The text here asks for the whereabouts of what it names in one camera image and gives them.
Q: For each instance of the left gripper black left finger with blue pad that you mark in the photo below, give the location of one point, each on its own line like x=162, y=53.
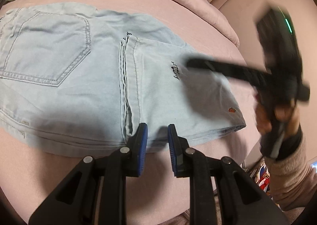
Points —
x=94, y=192

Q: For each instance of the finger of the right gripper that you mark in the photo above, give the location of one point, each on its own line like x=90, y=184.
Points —
x=254, y=77

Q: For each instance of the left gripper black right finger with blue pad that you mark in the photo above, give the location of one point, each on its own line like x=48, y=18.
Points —
x=241, y=201

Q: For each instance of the light blue strawberry pants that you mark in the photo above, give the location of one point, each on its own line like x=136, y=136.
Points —
x=78, y=81

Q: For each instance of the beige sleeved forearm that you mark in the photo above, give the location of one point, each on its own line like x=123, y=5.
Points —
x=292, y=179

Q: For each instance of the person right hand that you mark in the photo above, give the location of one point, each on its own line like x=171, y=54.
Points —
x=285, y=113

